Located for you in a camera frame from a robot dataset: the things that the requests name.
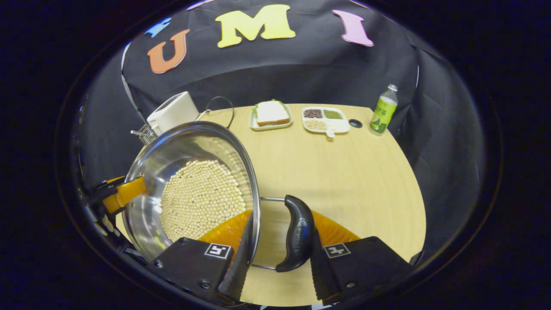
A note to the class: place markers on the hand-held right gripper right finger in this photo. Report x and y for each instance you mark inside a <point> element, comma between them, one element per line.
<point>320,271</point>

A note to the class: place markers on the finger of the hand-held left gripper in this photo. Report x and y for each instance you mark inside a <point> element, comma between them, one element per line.
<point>127,193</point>

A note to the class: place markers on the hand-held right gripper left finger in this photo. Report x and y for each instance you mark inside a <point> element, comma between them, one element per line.
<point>241,267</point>

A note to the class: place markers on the stainless steel pot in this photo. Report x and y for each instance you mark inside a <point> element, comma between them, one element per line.
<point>172,150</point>

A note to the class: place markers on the pile of yellow beans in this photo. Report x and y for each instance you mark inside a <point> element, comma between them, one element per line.
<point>198,198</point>

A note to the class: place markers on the white toaster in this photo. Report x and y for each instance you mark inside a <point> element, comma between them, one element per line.
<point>172,112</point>

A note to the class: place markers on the small pale green plate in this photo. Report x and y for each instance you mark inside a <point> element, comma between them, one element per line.
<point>269,128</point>

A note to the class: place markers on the white divided grain tray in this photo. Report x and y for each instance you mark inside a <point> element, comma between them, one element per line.
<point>340,125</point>

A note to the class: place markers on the white bread sandwich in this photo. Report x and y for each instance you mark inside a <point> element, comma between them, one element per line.
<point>272,113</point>

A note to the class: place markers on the green drink bottle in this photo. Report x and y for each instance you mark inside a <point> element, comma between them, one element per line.
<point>383,114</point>

